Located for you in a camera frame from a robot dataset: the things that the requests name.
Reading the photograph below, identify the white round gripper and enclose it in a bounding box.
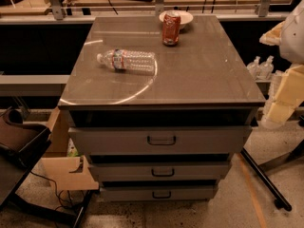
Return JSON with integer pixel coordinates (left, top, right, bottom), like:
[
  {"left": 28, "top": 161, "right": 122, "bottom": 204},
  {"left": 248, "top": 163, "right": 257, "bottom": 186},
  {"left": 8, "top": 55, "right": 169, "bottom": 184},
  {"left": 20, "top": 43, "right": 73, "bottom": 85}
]
[{"left": 261, "top": 0, "right": 304, "bottom": 129}]

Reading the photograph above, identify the clear plastic water bottle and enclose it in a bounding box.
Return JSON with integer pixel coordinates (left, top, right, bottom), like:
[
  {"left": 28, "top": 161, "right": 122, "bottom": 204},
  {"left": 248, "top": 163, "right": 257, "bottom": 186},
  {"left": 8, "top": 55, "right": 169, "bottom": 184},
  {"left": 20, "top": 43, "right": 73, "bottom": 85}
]
[{"left": 96, "top": 48, "right": 156, "bottom": 73}]

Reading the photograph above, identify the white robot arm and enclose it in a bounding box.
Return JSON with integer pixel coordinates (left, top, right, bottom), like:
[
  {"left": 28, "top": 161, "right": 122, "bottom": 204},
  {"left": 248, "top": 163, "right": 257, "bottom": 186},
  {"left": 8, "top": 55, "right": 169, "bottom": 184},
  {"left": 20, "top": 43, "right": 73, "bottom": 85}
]
[{"left": 259, "top": 0, "right": 304, "bottom": 129}]

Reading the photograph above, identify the clear spray bottle right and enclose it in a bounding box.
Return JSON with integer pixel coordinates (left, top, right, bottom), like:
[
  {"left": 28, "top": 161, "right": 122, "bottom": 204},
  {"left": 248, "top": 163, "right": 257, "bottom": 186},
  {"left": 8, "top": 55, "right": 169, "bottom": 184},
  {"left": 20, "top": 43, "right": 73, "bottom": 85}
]
[{"left": 257, "top": 55, "right": 274, "bottom": 80}]

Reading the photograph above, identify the clear spray bottle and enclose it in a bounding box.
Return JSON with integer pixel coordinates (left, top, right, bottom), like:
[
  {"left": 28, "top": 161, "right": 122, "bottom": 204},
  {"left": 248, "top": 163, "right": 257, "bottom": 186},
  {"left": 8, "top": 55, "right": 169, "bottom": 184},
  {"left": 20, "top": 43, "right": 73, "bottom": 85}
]
[
  {"left": 246, "top": 56, "right": 260, "bottom": 79},
  {"left": 257, "top": 55, "right": 274, "bottom": 80}
]

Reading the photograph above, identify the clear spray bottle left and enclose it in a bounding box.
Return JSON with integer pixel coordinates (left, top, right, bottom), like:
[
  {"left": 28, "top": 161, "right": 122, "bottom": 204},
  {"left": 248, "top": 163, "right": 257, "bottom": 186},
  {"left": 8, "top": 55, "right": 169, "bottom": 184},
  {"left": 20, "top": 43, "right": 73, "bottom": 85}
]
[{"left": 246, "top": 56, "right": 260, "bottom": 79}]

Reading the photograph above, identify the black stand leg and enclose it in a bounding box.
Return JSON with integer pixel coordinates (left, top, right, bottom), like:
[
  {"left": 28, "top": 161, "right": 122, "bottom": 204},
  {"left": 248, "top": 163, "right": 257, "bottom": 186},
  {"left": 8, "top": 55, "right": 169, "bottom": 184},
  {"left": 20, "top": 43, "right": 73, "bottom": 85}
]
[{"left": 240, "top": 148, "right": 293, "bottom": 212}]

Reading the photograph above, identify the white ceramic bowl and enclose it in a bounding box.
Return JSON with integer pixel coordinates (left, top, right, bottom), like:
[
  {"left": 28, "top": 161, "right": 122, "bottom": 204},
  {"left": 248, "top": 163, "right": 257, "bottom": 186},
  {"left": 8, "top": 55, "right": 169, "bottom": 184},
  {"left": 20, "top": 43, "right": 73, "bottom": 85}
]
[{"left": 159, "top": 10, "right": 193, "bottom": 29}]

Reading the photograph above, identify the grey drawer cabinet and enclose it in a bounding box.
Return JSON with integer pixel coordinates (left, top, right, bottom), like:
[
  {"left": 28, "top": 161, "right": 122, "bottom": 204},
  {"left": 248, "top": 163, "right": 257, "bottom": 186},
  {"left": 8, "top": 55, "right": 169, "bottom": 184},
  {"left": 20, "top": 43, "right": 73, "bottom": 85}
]
[{"left": 58, "top": 15, "right": 264, "bottom": 192}]

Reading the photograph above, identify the red soda can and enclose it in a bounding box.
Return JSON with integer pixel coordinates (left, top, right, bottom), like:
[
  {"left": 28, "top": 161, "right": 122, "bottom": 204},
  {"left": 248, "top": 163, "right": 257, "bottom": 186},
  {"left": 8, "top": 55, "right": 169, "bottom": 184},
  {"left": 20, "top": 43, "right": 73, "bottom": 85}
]
[{"left": 162, "top": 10, "right": 181, "bottom": 46}]

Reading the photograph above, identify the bottom grey drawer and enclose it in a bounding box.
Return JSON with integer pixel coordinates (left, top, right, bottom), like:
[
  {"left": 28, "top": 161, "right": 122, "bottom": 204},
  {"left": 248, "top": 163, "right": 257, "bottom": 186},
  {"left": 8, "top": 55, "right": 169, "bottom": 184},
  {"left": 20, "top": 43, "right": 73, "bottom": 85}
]
[{"left": 101, "top": 185, "right": 218, "bottom": 201}]

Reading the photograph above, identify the grey drawer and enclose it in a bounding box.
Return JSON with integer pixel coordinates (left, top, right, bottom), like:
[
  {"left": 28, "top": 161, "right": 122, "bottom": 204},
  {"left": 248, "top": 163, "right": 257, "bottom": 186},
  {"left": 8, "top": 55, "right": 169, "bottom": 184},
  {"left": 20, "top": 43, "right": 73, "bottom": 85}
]
[
  {"left": 101, "top": 185, "right": 218, "bottom": 201},
  {"left": 68, "top": 126, "right": 252, "bottom": 155},
  {"left": 89, "top": 161, "right": 231, "bottom": 182}
]

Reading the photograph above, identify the middle grey drawer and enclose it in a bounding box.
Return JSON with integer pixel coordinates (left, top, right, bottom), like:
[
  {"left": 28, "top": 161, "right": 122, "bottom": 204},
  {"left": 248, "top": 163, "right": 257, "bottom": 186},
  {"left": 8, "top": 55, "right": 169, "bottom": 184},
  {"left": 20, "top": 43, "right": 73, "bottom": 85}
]
[{"left": 89, "top": 161, "right": 231, "bottom": 182}]

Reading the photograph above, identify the top grey drawer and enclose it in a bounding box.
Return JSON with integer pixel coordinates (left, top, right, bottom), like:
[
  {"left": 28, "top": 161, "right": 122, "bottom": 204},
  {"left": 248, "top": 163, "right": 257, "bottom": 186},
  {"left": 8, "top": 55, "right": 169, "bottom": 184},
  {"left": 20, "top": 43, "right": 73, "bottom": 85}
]
[{"left": 68, "top": 126, "right": 252, "bottom": 155}]

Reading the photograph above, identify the brown cardboard box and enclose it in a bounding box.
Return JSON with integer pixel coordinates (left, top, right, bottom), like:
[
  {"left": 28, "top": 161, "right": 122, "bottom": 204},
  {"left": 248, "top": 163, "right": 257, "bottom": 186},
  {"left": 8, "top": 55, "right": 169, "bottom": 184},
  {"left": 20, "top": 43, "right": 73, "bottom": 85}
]
[{"left": 42, "top": 107, "right": 99, "bottom": 191}]

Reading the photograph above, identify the dark brown chair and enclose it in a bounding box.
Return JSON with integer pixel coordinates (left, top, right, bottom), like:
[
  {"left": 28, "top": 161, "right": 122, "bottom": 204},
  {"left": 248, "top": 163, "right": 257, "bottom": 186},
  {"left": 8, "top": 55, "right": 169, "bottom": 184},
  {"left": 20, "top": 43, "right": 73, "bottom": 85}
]
[{"left": 0, "top": 107, "right": 93, "bottom": 228}]

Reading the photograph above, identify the black floor cable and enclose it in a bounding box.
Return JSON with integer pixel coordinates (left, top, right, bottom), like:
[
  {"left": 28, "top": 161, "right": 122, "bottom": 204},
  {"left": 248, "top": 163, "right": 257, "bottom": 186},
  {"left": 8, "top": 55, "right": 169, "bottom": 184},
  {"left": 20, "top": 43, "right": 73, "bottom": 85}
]
[{"left": 29, "top": 170, "right": 84, "bottom": 212}]

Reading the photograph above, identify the grey metal shelf rail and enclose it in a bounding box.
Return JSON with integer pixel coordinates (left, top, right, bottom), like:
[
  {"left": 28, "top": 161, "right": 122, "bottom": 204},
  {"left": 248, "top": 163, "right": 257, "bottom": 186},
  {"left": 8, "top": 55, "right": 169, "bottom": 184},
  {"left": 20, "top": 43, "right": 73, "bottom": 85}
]
[{"left": 0, "top": 75, "right": 69, "bottom": 97}]

